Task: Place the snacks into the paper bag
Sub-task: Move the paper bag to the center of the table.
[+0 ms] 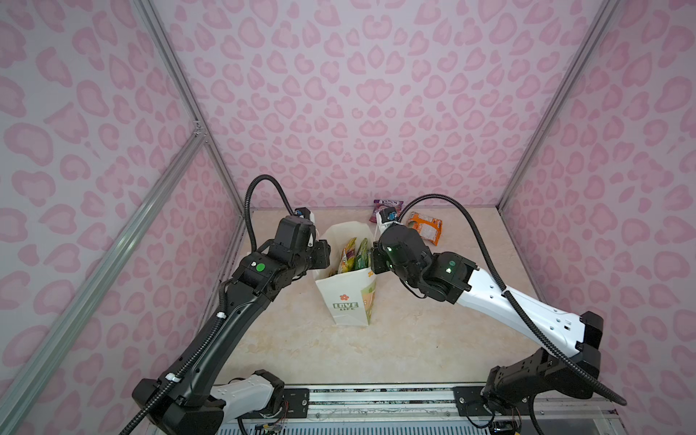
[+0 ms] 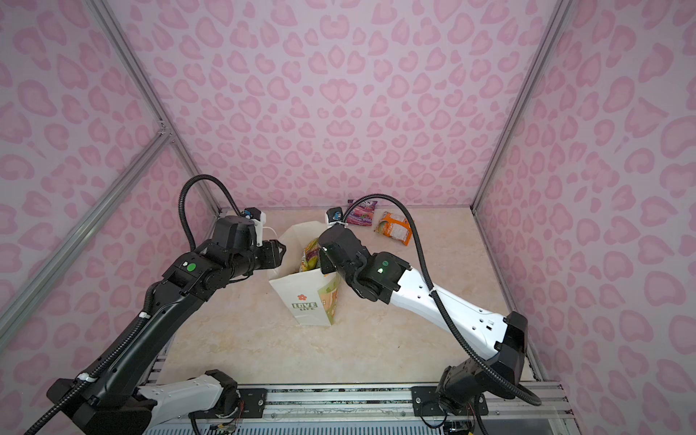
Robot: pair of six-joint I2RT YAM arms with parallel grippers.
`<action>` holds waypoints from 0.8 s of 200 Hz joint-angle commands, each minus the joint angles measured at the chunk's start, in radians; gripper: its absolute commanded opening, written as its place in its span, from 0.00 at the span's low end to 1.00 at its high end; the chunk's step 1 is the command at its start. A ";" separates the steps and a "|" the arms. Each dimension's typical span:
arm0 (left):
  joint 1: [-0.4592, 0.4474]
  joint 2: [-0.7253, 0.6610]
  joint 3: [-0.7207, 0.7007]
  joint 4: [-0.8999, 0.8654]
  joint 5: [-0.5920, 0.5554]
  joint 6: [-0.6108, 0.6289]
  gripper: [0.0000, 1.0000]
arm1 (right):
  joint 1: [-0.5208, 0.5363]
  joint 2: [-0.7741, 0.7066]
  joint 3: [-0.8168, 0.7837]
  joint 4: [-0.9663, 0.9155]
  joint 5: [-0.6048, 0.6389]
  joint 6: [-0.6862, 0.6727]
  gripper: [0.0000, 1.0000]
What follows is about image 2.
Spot orange candy bag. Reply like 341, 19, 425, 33
374, 211, 413, 246
298, 239, 320, 273

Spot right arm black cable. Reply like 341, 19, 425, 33
341, 194, 542, 407

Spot aluminium diagonal frame bar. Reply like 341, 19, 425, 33
1, 129, 171, 349

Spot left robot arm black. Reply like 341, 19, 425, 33
28, 239, 286, 434

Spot white paper bag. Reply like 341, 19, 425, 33
268, 221, 341, 326

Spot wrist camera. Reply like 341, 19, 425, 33
242, 208, 266, 247
326, 207, 344, 227

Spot aluminium corner frame post right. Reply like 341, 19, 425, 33
471, 0, 576, 217

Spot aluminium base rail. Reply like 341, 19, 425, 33
100, 381, 577, 435

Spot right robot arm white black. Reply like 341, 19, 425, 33
318, 224, 541, 413

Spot aluminium corner frame post left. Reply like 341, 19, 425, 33
86, 0, 222, 216

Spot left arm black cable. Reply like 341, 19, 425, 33
178, 173, 243, 251

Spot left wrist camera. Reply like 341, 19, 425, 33
242, 208, 266, 247

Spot purple candy bag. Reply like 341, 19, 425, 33
346, 199, 378, 227

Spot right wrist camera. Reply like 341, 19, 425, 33
326, 207, 344, 227

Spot aluminium corner frame post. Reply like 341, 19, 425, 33
86, 0, 222, 216
471, 0, 576, 217

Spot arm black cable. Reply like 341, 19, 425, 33
178, 173, 243, 251
341, 194, 542, 407

